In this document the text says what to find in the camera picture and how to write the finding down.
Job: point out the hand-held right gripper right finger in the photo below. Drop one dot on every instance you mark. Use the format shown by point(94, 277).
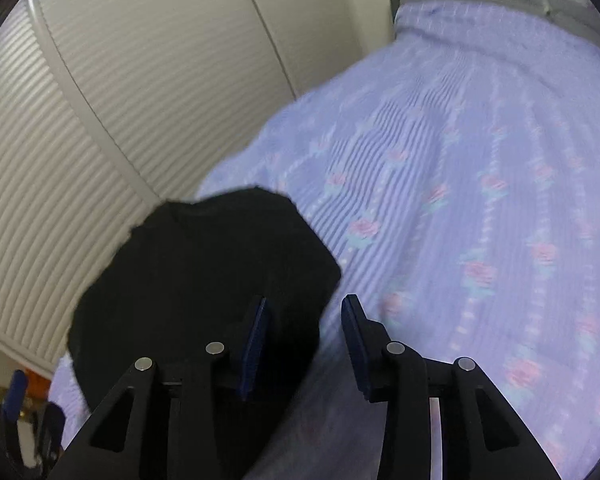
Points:
point(355, 345)

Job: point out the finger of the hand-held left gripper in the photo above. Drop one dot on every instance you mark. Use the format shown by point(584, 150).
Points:
point(50, 425)
point(17, 390)

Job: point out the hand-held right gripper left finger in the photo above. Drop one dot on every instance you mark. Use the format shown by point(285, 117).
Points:
point(255, 345)

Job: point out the black pants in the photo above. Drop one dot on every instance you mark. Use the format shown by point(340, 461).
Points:
point(205, 270)

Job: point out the orange object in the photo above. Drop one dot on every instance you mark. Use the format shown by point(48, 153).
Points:
point(37, 382)

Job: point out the white louvered closet door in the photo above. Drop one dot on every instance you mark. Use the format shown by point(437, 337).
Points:
point(40, 220)
point(170, 60)

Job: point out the purple floral striped bed sheet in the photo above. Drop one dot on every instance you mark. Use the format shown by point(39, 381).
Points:
point(455, 160)

